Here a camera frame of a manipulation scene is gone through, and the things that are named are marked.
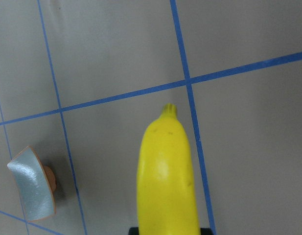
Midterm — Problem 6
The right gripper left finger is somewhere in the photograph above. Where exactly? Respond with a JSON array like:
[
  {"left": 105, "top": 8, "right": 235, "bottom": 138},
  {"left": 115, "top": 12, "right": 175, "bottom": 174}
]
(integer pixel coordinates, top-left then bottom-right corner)
[{"left": 128, "top": 227, "right": 139, "bottom": 235}]

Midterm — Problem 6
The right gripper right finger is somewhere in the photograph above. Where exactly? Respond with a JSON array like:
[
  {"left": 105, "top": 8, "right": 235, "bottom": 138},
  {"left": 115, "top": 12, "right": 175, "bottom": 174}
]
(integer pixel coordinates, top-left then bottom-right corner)
[{"left": 200, "top": 228, "right": 212, "bottom": 235}]

